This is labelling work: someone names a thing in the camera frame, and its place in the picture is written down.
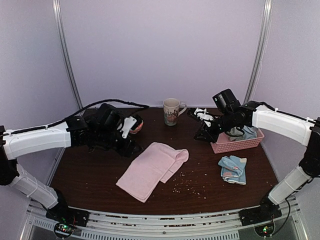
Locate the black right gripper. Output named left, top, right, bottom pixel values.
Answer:
left=193, top=111, right=236, bottom=144

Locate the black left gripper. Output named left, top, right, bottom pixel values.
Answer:
left=94, top=128, right=143, bottom=159

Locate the large pink towel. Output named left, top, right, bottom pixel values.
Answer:
left=115, top=142, right=189, bottom=203

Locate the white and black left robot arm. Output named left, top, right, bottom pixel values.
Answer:
left=0, top=103, right=144, bottom=222

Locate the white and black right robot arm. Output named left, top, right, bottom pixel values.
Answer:
left=187, top=88, right=320, bottom=221

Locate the pink perforated plastic basket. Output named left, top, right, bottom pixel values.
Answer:
left=210, top=128, right=265, bottom=154

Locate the red and white patterned bowl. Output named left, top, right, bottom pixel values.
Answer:
left=129, top=114, right=144, bottom=134

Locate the grey-green folded towel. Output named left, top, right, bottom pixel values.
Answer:
left=225, top=127, right=246, bottom=142

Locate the white mug with coral pattern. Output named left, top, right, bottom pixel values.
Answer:
left=163, top=98, right=187, bottom=127

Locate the light blue folded towel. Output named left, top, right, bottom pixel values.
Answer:
left=241, top=126, right=258, bottom=140

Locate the blue patterned crumpled cloth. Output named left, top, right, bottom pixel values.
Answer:
left=218, top=155, right=247, bottom=186

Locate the left round circuit board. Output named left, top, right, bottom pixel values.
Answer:
left=53, top=222, right=76, bottom=239

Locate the round circuit board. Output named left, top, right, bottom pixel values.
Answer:
left=254, top=222, right=275, bottom=238
left=53, top=222, right=76, bottom=239

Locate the right round circuit board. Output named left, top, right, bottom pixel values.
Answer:
left=254, top=222, right=275, bottom=238

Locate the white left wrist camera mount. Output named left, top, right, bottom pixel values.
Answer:
left=120, top=116, right=137, bottom=139

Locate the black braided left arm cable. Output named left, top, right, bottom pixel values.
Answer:
left=49, top=98, right=150, bottom=128

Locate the aluminium right corner post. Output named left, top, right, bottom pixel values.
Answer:
left=243, top=0, right=274, bottom=103

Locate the aluminium corner post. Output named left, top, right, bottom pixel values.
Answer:
left=243, top=0, right=274, bottom=103
left=52, top=0, right=83, bottom=109

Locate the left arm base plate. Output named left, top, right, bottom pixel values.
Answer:
left=45, top=207, right=90, bottom=227

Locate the aluminium front rail frame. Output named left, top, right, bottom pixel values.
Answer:
left=18, top=197, right=310, bottom=240

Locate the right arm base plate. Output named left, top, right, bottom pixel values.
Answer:
left=238, top=205, right=282, bottom=226

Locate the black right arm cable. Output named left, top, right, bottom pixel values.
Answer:
left=271, top=194, right=292, bottom=236

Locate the aluminium left corner post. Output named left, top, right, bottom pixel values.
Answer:
left=52, top=0, right=83, bottom=109

